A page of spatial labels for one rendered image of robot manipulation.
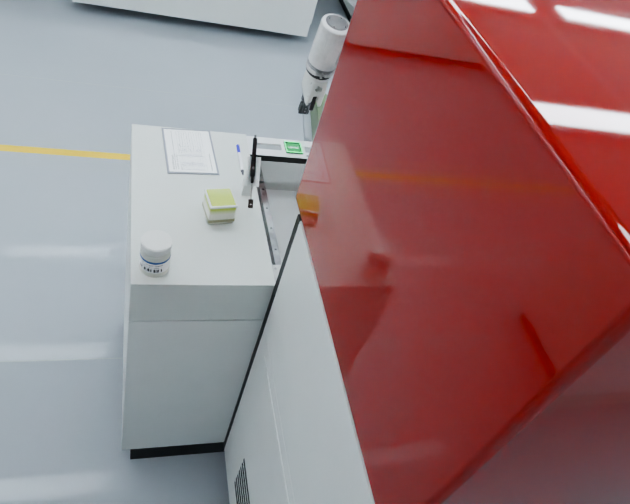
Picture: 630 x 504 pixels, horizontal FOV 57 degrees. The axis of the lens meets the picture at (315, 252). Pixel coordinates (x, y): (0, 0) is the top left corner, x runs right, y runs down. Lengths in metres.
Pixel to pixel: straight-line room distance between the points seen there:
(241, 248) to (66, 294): 1.25
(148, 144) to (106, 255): 1.06
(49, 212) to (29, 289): 0.46
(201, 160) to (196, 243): 0.34
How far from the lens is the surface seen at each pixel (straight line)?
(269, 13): 4.56
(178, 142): 1.83
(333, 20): 1.64
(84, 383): 2.40
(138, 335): 1.59
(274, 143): 1.92
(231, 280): 1.46
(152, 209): 1.60
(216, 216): 1.56
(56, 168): 3.21
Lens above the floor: 2.07
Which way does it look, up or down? 44 degrees down
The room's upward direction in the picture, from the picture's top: 21 degrees clockwise
